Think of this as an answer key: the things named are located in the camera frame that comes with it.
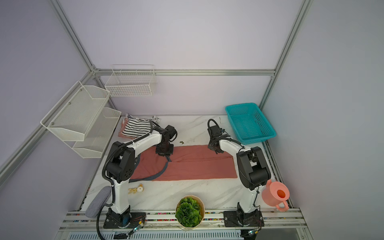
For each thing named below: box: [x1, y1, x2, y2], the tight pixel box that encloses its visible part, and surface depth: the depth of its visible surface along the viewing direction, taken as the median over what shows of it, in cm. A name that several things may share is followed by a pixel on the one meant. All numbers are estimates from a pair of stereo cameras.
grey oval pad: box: [85, 186, 112, 218], surface depth 78 cm
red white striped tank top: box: [118, 117, 131, 139], surface depth 105 cm
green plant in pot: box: [175, 195, 205, 229], surface depth 67 cm
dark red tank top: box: [129, 145, 238, 183], surface depth 93 cm
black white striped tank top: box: [123, 113, 161, 139], surface depth 106 cm
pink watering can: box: [261, 179, 290, 212], surface depth 73 cm
